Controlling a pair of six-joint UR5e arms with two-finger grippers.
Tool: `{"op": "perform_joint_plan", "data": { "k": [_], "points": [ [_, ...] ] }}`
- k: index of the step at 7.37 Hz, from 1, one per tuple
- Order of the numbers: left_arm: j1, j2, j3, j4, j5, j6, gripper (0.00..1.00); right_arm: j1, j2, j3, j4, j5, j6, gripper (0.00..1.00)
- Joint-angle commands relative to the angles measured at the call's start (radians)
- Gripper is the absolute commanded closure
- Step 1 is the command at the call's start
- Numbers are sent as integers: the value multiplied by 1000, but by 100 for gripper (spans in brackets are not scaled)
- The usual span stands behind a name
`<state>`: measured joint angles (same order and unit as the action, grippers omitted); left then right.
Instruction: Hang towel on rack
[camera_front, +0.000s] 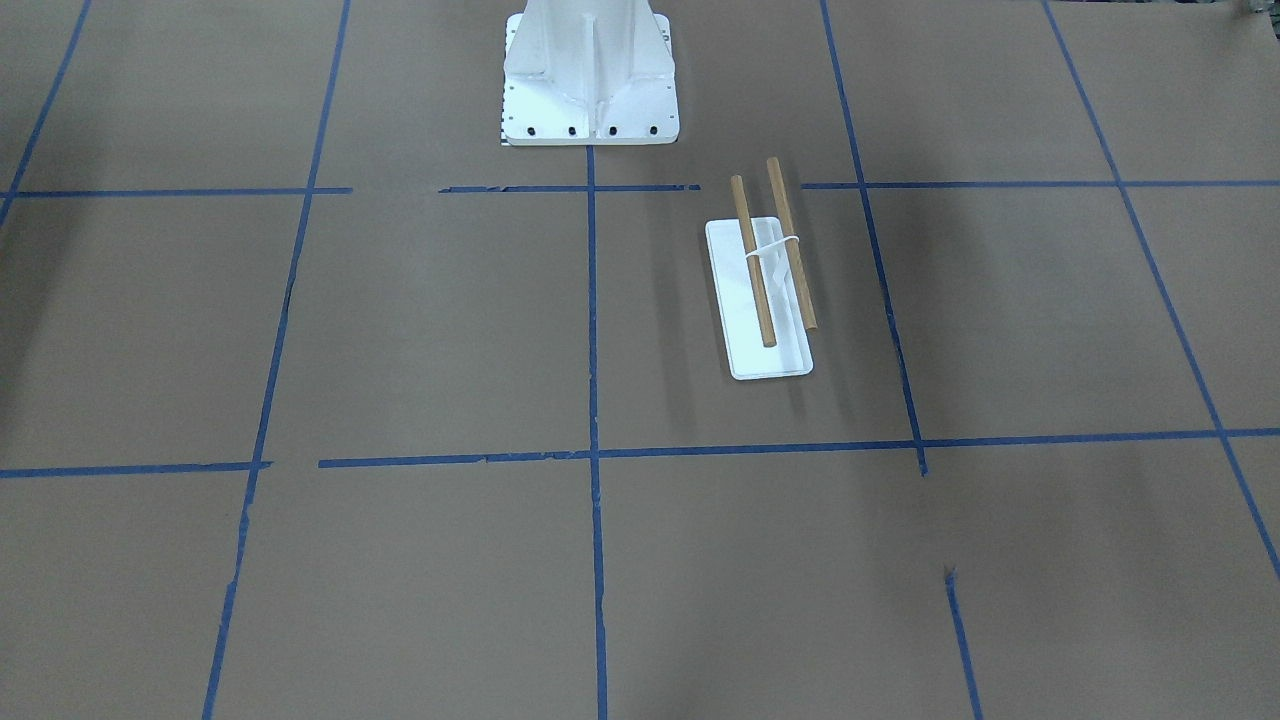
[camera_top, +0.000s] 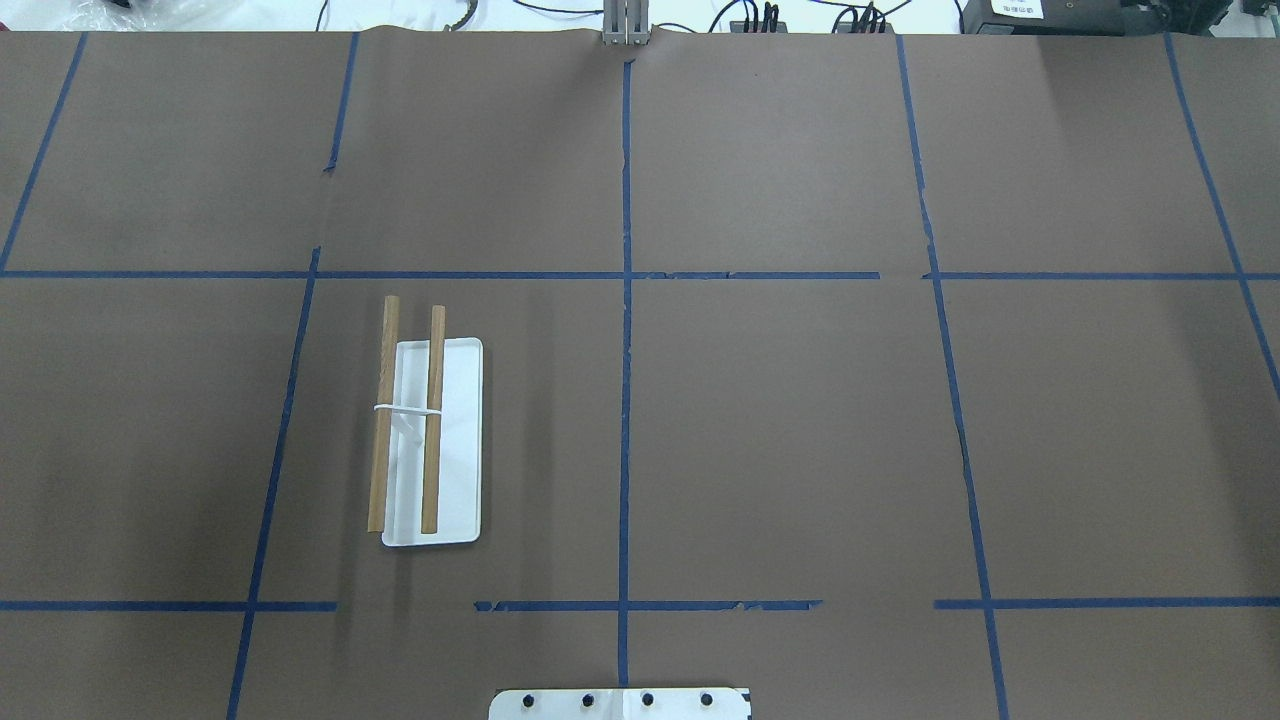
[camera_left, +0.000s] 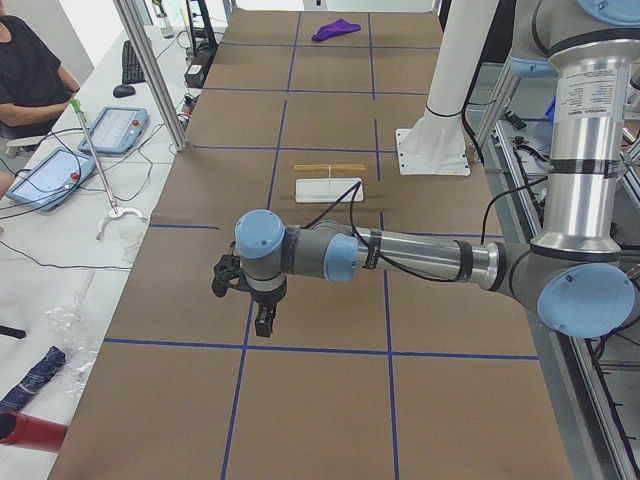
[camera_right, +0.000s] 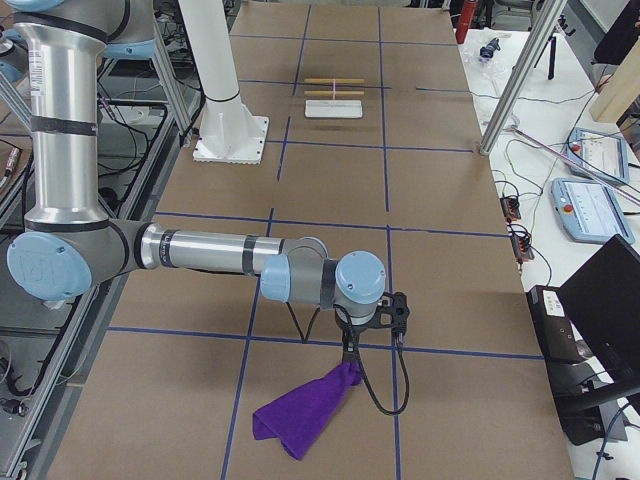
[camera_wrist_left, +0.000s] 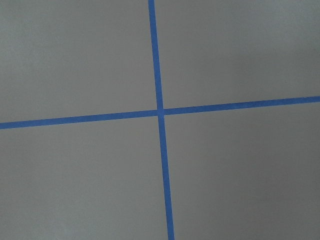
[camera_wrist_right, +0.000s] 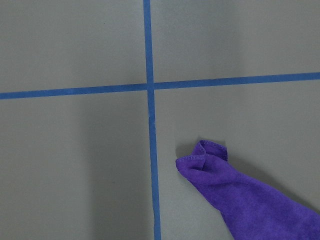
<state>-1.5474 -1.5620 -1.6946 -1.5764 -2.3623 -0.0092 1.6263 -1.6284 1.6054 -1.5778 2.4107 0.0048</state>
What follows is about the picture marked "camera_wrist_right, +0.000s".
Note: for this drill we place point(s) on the purple microfibre towel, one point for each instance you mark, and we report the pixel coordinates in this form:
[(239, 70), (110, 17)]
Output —
[(251, 209)]

